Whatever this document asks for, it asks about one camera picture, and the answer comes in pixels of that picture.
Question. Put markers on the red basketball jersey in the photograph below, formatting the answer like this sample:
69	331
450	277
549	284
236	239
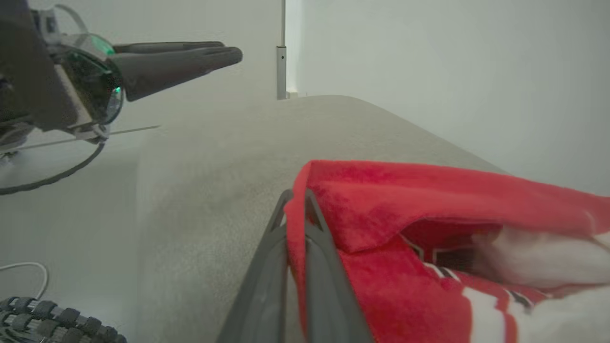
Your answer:
429	200

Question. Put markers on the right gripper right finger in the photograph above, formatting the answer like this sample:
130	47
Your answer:
329	305

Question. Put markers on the grey fabric sofa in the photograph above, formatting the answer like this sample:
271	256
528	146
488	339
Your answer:
214	190

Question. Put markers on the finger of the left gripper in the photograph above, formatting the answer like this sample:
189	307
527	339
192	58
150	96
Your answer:
167	69
167	47

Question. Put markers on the black treaded wheel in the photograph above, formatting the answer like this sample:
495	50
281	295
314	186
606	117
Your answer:
47	321

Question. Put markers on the grey metal post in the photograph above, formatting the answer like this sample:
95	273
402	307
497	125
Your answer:
281	71

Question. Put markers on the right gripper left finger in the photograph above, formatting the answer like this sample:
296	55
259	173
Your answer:
262	305

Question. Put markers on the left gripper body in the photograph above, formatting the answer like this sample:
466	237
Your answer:
38	85

